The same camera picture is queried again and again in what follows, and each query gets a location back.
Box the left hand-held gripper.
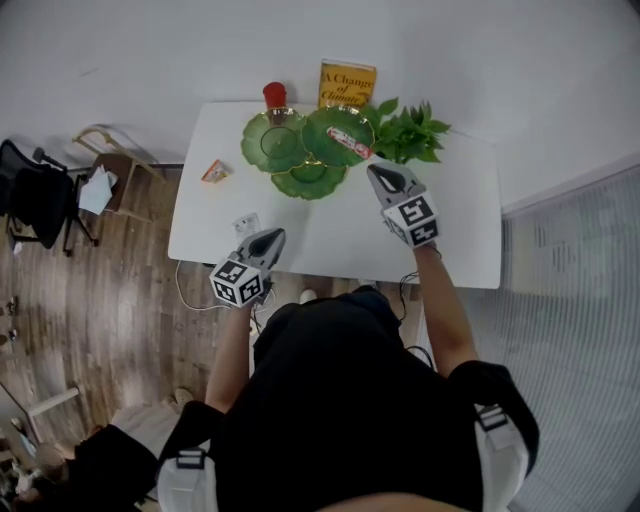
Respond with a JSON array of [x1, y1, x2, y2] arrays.
[[209, 227, 287, 309]]

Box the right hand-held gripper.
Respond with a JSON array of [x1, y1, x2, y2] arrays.
[[366, 160, 442, 250]]

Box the clear white small packet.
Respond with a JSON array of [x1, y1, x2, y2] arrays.
[[231, 212, 263, 239]]

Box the red white snack bar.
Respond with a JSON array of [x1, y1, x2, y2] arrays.
[[326, 126, 375, 159]]

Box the orange snack packet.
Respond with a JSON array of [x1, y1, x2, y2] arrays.
[[200, 158, 235, 185]]

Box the green glass tiered plates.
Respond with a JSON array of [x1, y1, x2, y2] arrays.
[[240, 104, 376, 201]]

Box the person's left forearm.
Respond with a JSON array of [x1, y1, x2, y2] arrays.
[[204, 302, 251, 414]]

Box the person's right forearm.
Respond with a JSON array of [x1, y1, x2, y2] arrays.
[[412, 244, 480, 379]]

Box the green potted plant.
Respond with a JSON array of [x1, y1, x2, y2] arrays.
[[360, 97, 452, 166]]

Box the yellow book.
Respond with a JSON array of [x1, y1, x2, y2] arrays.
[[318, 58, 378, 111]]

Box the red cup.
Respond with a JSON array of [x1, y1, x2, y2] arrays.
[[262, 82, 288, 111]]

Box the wooden chair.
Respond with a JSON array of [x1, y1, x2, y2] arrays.
[[73, 124, 169, 224]]

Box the white papers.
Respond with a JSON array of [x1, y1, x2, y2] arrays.
[[78, 164, 120, 214]]

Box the person's black clothing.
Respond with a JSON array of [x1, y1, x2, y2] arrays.
[[149, 284, 541, 512]]

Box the large black office chair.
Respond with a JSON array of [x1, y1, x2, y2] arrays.
[[0, 138, 101, 259]]

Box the white side table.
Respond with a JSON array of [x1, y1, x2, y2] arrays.
[[0, 384, 81, 451]]

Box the cream power cable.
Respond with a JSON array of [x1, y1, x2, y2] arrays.
[[174, 259, 231, 311]]

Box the person's left grey shoulder strap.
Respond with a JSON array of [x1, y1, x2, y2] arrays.
[[157, 447, 219, 512]]

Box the person's grey shoulder strap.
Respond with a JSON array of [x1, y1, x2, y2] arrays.
[[157, 447, 219, 512], [472, 403, 531, 512]]

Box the person's right grey shoulder strap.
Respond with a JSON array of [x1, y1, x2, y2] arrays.
[[472, 403, 531, 512]]

